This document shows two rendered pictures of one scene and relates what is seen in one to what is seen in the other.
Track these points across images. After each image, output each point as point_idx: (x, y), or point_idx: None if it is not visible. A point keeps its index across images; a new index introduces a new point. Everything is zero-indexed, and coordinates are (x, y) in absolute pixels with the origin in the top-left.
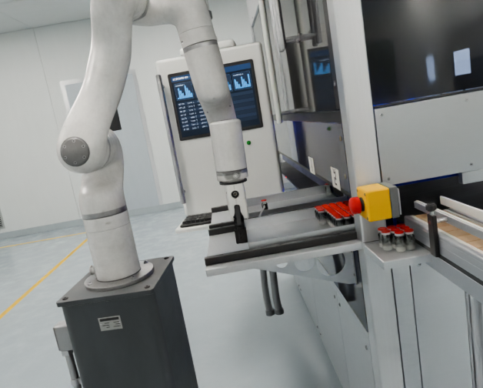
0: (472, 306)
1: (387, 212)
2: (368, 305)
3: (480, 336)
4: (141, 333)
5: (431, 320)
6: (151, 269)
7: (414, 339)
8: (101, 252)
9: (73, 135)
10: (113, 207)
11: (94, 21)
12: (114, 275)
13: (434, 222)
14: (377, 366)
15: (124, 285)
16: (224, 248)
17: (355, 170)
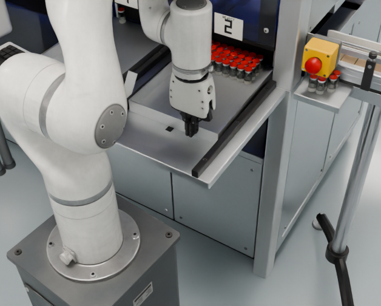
0: (378, 115)
1: (334, 64)
2: (276, 138)
3: (377, 132)
4: (167, 282)
5: (302, 127)
6: (126, 213)
7: (295, 147)
8: (105, 231)
9: (108, 104)
10: (111, 169)
11: None
12: (118, 245)
13: (374, 67)
14: (275, 181)
15: (138, 249)
16: (163, 146)
17: (300, 29)
